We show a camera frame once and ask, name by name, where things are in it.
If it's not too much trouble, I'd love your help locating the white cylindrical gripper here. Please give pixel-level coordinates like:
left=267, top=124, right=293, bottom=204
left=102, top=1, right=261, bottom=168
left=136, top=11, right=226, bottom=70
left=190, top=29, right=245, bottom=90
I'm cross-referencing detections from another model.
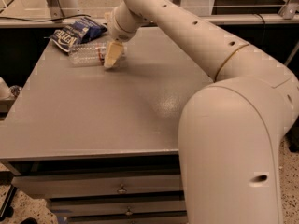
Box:
left=104, top=2, right=145, bottom=68

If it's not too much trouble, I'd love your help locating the clear plastic water bottle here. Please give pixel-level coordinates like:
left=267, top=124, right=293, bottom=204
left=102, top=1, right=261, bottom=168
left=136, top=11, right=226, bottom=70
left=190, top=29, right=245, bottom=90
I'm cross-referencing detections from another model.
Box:
left=68, top=41, right=127, bottom=67

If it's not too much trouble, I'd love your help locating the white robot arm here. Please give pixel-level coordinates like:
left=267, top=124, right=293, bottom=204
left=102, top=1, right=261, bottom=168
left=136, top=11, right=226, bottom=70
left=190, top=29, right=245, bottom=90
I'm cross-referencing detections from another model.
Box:
left=107, top=0, right=299, bottom=224

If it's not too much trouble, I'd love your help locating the blue Kettle chip bag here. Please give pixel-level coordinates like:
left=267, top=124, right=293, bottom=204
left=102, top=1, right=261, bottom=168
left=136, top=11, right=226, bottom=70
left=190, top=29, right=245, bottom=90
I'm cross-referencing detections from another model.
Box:
left=50, top=17, right=107, bottom=52

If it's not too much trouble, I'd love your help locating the grey drawer cabinet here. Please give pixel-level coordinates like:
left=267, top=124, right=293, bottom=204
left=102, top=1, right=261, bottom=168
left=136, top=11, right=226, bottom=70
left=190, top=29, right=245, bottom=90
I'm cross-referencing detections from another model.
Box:
left=0, top=28, right=210, bottom=219

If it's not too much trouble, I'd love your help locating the white object at left edge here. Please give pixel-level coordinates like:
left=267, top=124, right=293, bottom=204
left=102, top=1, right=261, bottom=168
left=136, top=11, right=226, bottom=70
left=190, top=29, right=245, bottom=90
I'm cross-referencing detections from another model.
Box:
left=0, top=77, right=11, bottom=100

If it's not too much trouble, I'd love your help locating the top drawer with knob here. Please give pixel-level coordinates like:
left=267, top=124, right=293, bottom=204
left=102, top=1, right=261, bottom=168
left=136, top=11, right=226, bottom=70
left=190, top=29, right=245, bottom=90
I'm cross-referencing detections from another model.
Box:
left=12, top=172, right=182, bottom=199

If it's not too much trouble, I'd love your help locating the drawer with knob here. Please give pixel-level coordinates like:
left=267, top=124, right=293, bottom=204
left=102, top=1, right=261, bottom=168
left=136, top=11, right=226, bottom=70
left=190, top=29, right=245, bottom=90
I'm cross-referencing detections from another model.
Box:
left=48, top=196, right=186, bottom=217
left=12, top=172, right=182, bottom=199

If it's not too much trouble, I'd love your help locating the middle drawer with knob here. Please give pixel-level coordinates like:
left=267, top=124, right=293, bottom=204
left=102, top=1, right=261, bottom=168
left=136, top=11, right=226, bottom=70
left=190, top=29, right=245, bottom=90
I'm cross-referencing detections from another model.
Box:
left=48, top=196, right=186, bottom=217

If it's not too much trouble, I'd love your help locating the bottom drawer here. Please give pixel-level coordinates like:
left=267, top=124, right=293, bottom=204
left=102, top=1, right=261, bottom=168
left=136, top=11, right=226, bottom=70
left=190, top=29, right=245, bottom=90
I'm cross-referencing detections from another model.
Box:
left=67, top=215, right=188, bottom=224

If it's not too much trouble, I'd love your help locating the black cable on rail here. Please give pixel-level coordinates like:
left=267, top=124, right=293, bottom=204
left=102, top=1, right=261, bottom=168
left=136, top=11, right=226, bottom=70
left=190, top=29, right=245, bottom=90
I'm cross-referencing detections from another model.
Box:
left=0, top=14, right=92, bottom=23

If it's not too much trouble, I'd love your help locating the metal frame rail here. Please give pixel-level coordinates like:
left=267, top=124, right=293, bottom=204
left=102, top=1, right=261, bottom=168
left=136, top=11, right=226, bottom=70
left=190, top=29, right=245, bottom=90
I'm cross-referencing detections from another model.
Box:
left=0, top=14, right=299, bottom=28

